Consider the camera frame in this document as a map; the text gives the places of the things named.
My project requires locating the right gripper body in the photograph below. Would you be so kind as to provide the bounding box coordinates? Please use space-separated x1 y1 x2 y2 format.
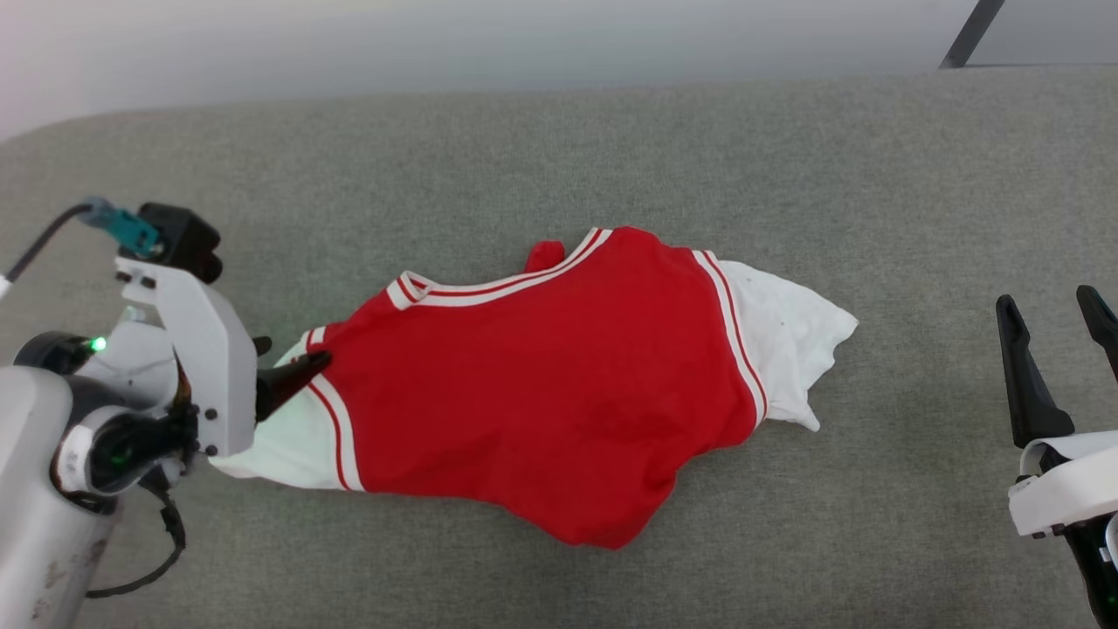
1062 514 1118 629

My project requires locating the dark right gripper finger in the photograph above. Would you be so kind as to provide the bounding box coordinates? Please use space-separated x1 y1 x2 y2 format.
996 294 1076 449
1076 285 1118 385

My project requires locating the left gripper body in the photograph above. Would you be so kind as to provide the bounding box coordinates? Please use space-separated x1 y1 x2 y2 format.
54 320 198 495

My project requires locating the red white basketball jersey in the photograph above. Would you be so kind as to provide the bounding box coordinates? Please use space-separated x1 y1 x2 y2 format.
210 225 859 551

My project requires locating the grey fabric sofa seat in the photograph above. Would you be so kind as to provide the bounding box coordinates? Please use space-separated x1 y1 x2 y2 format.
0 66 1118 629

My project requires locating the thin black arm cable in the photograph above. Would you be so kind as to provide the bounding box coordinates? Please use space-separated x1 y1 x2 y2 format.
86 485 188 600

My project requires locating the camera cable teal connector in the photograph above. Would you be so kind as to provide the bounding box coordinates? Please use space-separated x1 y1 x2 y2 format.
0 199 162 285

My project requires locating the dark grey metal post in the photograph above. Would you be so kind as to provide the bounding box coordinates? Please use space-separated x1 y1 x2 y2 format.
939 0 1005 69

